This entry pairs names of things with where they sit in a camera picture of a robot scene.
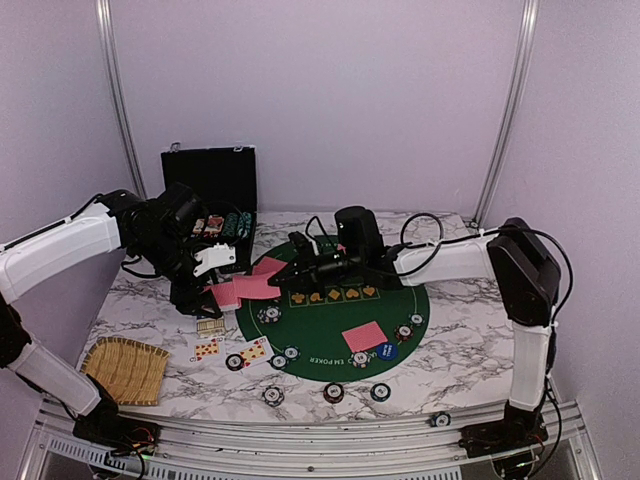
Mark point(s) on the woven bamboo tray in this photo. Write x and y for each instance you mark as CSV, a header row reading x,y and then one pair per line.
x,y
132,372

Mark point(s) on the red face-down card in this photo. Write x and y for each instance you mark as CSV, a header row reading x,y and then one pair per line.
x,y
255,287

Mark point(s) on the aluminium frame post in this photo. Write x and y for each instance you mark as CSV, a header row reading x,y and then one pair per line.
x,y
517,85
110,54

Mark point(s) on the blue small blind button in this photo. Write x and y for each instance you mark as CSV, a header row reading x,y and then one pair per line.
x,y
387,351

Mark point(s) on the round green poker mat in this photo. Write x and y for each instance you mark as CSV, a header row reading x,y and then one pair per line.
x,y
314,323

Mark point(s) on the striped blue yellow card box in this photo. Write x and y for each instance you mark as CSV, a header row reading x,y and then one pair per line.
x,y
210,327

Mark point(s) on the red black chip stack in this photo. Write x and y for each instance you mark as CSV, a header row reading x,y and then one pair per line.
x,y
333,393

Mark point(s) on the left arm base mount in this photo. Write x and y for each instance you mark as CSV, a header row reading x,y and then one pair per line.
x,y
104,425

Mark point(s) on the right aluminium frame post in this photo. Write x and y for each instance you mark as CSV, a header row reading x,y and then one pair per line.
x,y
517,85

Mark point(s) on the red patterned card deck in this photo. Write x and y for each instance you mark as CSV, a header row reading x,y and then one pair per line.
x,y
225,296

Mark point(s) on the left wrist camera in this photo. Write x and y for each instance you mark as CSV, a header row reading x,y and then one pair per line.
x,y
213,257

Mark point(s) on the face-down card mat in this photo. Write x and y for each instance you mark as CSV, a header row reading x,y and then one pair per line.
x,y
268,265

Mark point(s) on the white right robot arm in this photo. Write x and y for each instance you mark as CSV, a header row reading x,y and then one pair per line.
x,y
514,255

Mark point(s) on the blue green chip stack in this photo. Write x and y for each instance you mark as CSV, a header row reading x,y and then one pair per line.
x,y
380,392

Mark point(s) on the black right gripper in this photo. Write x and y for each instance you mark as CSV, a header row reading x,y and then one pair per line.
x,y
309,269

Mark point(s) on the left aluminium frame post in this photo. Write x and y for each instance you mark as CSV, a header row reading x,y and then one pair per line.
x,y
110,54

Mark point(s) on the aluminium front rail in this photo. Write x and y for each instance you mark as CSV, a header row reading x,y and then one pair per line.
x,y
402,448

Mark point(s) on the face-up hearts card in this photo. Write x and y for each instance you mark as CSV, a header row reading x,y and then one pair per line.
x,y
205,349

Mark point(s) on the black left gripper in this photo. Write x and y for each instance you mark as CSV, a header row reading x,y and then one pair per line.
x,y
187,300

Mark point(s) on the black white chip stack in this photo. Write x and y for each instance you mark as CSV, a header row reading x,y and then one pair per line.
x,y
273,396

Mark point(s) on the face-up diamonds card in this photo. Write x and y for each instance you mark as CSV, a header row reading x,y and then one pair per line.
x,y
256,351

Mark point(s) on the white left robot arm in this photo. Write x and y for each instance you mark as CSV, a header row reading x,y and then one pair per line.
x,y
26,262

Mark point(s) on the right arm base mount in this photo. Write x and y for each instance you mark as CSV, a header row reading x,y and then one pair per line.
x,y
517,429

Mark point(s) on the black poker chip case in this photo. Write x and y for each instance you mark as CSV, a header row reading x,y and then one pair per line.
x,y
225,179

